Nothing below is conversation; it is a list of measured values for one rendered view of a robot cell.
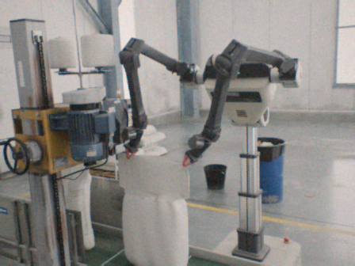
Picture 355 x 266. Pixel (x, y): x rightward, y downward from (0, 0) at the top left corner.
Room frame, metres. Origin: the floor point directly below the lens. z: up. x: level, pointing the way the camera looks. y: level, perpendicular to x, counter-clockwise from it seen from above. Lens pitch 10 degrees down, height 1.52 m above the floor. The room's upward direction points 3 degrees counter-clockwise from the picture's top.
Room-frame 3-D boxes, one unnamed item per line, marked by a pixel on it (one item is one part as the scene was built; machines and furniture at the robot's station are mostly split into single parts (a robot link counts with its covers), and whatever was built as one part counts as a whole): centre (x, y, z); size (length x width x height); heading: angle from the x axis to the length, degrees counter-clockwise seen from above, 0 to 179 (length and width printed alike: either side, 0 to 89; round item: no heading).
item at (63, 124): (1.78, 0.54, 1.27); 0.12 x 0.09 x 0.09; 149
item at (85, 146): (1.77, 0.44, 1.21); 0.15 x 0.15 x 0.25
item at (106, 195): (2.69, 0.73, 0.54); 1.05 x 0.02 x 0.41; 59
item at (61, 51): (2.04, 0.60, 1.61); 0.15 x 0.14 x 0.17; 59
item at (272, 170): (3.98, -0.97, 0.32); 0.51 x 0.48 x 0.65; 149
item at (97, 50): (1.90, 0.38, 1.61); 0.17 x 0.17 x 0.17
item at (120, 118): (2.23, 0.49, 1.21); 0.30 x 0.25 x 0.30; 59
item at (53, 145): (1.92, 0.63, 1.18); 0.34 x 0.25 x 0.31; 149
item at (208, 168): (4.40, -0.46, 0.13); 0.30 x 0.30 x 0.26
